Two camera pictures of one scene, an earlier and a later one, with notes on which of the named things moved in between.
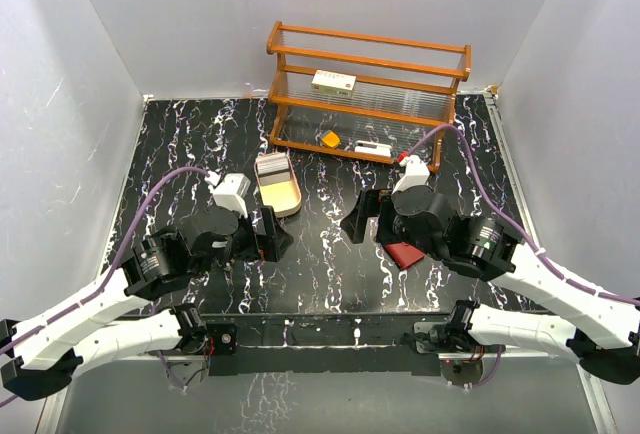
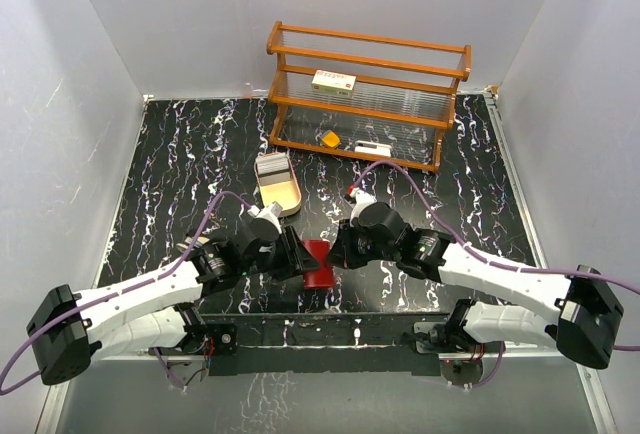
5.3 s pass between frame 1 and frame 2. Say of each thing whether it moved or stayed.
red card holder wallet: moved
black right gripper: moved
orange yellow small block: stayed
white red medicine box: stayed
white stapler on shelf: stayed
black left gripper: moved
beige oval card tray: stayed
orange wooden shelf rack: stayed
